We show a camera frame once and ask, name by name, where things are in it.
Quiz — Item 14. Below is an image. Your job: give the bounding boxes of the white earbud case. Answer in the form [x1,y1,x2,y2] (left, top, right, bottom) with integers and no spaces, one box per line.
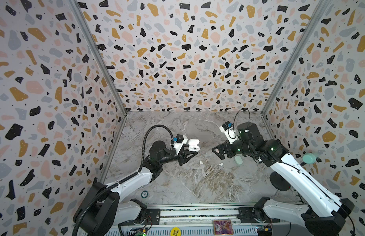
[188,138,200,152]

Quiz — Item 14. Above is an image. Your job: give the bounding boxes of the mint green microphone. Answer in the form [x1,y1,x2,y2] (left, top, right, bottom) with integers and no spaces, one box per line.
[269,152,322,192]

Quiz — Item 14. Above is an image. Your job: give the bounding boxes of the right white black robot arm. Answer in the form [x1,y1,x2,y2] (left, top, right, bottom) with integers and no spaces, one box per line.
[212,122,354,236]

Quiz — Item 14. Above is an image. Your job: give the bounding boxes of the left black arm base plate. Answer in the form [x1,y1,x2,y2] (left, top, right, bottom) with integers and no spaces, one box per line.
[122,208,161,227]

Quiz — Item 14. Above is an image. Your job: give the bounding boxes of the thin black camera cable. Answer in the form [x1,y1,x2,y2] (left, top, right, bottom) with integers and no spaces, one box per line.
[232,108,251,129]

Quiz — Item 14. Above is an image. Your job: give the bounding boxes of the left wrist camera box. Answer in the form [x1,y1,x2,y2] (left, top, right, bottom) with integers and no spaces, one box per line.
[172,134,188,154]

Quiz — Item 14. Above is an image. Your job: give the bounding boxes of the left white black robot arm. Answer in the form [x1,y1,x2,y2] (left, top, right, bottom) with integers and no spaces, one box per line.
[72,136,200,236]

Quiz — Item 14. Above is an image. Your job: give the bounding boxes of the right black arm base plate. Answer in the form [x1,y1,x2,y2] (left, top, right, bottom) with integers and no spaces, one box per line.
[237,207,280,223]

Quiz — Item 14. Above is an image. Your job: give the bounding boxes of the yellow round sticker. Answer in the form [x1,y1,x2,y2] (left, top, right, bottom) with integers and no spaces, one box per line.
[170,227,182,236]

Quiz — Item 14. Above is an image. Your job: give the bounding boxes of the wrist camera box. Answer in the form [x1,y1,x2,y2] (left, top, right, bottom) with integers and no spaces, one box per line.
[220,121,239,144]
[172,134,188,154]

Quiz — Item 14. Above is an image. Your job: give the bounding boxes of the teal ring poker chip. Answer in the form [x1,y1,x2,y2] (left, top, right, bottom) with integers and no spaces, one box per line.
[141,190,149,199]

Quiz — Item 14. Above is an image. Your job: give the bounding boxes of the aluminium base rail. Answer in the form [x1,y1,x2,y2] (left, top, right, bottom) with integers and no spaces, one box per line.
[73,203,328,236]

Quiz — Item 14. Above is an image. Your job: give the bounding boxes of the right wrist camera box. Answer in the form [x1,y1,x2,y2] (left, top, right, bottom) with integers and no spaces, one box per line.
[220,121,239,144]

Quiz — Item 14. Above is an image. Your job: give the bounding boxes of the black corrugated cable conduit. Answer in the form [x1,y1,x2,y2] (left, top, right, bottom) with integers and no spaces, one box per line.
[71,124,174,236]

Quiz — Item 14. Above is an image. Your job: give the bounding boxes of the mint green earbud case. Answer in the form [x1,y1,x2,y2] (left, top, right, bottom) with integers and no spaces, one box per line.
[234,155,243,166]

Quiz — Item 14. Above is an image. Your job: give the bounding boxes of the pink square card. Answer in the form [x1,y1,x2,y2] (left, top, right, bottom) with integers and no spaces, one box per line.
[213,220,234,236]

